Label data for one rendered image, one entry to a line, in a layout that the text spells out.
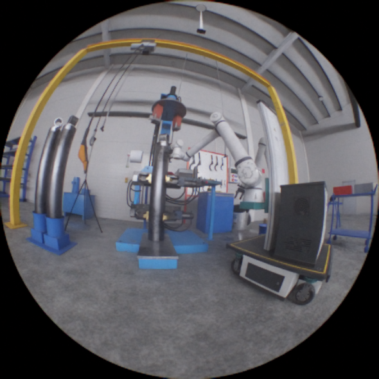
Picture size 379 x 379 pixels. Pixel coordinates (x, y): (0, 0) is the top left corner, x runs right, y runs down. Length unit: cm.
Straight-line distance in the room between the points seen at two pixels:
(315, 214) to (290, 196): 22
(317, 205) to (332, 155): 1053
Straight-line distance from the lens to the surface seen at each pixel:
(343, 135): 1174
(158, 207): 158
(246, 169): 88
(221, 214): 291
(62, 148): 174
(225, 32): 676
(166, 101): 199
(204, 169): 405
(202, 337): 81
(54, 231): 174
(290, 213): 92
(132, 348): 78
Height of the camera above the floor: 71
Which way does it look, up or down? 5 degrees up
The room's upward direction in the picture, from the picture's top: 4 degrees clockwise
